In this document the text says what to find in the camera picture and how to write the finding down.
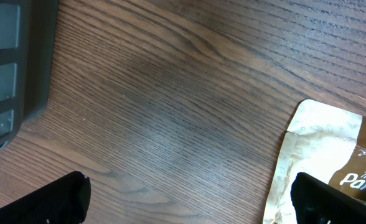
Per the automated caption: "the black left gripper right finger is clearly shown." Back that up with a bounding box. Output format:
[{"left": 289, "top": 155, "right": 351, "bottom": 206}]
[{"left": 291, "top": 172, "right": 366, "bottom": 224}]

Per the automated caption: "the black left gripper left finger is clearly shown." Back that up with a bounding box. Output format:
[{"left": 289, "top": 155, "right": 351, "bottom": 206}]
[{"left": 0, "top": 171, "right": 91, "bottom": 224}]

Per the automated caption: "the brown snack packet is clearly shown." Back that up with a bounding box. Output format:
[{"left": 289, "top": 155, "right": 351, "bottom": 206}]
[{"left": 263, "top": 100, "right": 366, "bottom": 223}]

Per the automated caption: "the grey plastic mesh basket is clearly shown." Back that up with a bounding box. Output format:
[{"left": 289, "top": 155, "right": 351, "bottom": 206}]
[{"left": 0, "top": 0, "right": 59, "bottom": 150}]

